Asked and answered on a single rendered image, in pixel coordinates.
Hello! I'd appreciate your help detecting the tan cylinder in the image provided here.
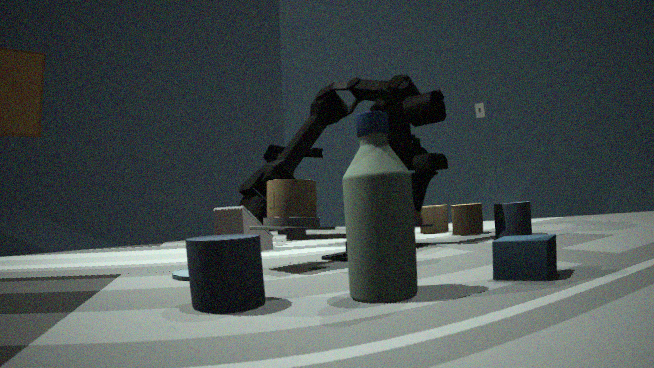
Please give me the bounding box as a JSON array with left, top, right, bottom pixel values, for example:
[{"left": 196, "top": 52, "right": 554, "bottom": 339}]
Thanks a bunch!
[
  {"left": 451, "top": 203, "right": 483, "bottom": 235},
  {"left": 420, "top": 205, "right": 449, "bottom": 234}
]

